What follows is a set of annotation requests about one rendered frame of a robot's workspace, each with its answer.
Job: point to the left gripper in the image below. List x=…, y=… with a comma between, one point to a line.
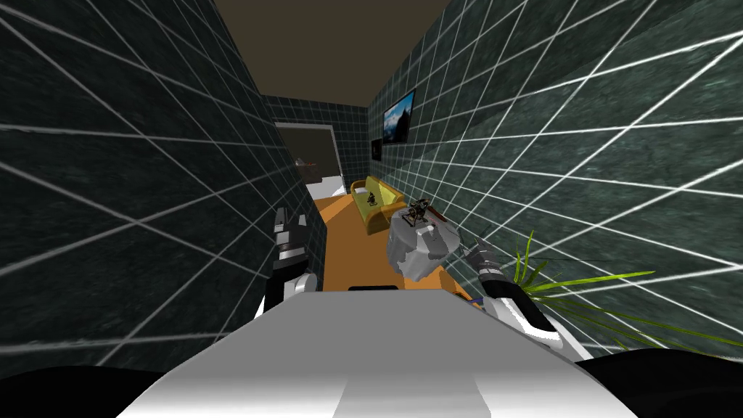
x=290, y=237

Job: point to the small dark wall picture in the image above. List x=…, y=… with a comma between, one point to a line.
x=376, y=150

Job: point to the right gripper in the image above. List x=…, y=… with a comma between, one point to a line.
x=478, y=250

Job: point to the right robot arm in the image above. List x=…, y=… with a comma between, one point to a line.
x=514, y=296

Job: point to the yellow sofa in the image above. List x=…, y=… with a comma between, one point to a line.
x=377, y=204

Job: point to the grey round table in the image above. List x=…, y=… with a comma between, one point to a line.
x=418, y=249

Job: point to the large landscape wall picture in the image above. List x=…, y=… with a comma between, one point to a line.
x=399, y=117

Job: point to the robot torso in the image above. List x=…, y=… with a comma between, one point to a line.
x=377, y=360

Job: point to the green leafy plant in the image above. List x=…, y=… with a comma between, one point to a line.
x=572, y=284

